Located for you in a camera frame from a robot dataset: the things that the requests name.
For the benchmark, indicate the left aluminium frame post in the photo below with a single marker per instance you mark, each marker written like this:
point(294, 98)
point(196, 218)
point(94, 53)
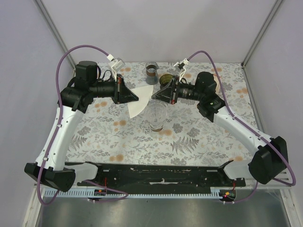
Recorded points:
point(50, 23)

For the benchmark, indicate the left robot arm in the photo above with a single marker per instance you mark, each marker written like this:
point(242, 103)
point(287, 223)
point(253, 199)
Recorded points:
point(49, 168)

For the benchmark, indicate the white paper coffee filter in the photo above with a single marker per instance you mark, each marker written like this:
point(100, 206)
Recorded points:
point(144, 94)

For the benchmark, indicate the glass carafe with brown band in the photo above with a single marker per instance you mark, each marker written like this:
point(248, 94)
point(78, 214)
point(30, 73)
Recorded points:
point(151, 73)

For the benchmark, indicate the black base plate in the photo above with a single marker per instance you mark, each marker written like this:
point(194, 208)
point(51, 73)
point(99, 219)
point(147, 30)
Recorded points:
point(155, 178)

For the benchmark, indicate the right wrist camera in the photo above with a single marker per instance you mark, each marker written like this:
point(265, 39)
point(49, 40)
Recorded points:
point(181, 67)

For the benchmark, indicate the clear glass dripper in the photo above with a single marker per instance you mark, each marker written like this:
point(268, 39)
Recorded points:
point(155, 114)

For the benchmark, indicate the floral tablecloth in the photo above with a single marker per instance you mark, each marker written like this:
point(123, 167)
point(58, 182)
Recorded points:
point(106, 133)

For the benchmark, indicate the right aluminium frame post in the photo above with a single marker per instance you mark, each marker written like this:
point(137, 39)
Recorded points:
point(267, 22)

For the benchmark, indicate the aluminium frame post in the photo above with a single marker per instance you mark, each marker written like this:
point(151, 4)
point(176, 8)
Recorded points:
point(267, 22)
point(50, 23)

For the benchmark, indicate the white cable duct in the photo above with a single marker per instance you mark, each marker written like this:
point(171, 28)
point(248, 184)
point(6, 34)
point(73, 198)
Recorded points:
point(97, 193)

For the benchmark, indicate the dark olive glass dripper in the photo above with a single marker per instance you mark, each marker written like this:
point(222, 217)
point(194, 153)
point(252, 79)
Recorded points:
point(164, 80)

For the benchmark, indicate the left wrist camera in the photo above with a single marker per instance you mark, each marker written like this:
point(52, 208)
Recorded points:
point(115, 65)

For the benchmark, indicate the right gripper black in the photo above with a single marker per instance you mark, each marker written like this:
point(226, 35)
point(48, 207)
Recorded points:
point(168, 93)

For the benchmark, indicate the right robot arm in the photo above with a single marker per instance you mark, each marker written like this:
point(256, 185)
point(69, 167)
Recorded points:
point(269, 154)

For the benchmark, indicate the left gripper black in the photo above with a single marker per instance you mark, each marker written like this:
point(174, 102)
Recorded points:
point(121, 91)

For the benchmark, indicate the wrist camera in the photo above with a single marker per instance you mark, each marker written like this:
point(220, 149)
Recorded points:
point(115, 65)
point(181, 67)

